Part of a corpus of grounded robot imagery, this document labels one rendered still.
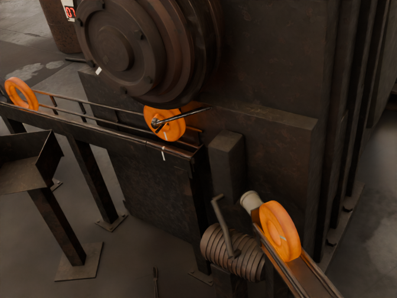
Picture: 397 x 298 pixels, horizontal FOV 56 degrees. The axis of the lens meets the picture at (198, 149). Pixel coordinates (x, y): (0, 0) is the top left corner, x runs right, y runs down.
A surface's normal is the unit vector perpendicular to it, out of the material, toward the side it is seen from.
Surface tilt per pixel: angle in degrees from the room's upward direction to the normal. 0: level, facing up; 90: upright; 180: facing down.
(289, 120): 0
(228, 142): 0
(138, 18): 48
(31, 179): 5
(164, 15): 63
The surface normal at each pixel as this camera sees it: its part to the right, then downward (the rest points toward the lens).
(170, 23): 0.39, 0.23
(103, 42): -0.55, 0.58
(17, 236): -0.14, -0.76
